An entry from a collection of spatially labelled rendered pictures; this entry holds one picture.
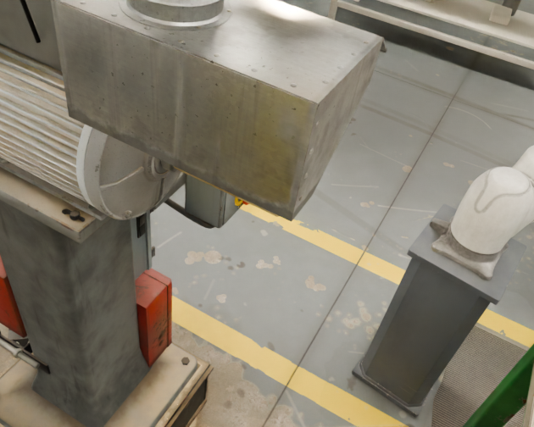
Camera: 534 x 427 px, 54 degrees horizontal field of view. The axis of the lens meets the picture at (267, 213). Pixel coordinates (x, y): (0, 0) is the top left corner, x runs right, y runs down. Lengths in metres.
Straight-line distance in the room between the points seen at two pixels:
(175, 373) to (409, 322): 0.75
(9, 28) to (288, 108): 0.47
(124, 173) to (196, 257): 1.58
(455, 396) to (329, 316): 0.56
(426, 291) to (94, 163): 1.15
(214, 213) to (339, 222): 1.52
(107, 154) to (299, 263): 1.71
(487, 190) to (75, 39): 1.14
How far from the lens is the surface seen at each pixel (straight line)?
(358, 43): 0.58
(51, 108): 0.82
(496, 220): 1.50
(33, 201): 0.97
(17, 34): 0.82
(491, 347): 2.41
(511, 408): 1.40
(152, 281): 1.46
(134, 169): 0.80
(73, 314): 1.20
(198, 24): 0.56
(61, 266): 1.08
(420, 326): 1.77
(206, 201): 1.14
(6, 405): 1.71
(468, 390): 2.25
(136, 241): 1.31
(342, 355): 2.14
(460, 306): 1.64
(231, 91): 0.50
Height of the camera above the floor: 1.76
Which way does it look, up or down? 43 degrees down
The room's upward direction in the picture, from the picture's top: 10 degrees clockwise
